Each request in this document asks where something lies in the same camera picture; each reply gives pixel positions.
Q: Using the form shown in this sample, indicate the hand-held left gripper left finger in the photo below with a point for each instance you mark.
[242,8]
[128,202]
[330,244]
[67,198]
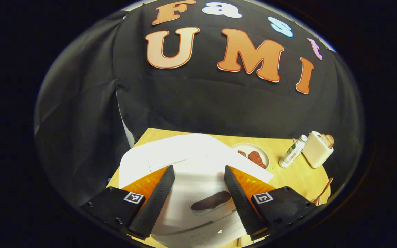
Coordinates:
[157,203]

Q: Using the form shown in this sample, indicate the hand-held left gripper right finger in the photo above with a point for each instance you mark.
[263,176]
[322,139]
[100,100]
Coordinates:
[241,205]

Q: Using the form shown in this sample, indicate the brown meat patty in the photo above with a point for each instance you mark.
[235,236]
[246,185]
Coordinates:
[256,158]
[242,153]

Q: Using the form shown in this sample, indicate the white oval plate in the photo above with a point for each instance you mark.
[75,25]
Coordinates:
[248,145]

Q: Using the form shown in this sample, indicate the white drink bottle green cap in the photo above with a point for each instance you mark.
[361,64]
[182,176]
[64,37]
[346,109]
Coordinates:
[291,153]

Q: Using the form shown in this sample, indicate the white toaster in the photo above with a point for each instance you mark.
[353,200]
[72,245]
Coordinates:
[315,151]

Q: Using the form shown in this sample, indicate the flat bread slice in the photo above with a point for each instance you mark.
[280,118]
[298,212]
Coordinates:
[323,139]

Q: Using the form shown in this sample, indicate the rounded bread slice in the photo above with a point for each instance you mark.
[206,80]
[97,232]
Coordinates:
[330,139]

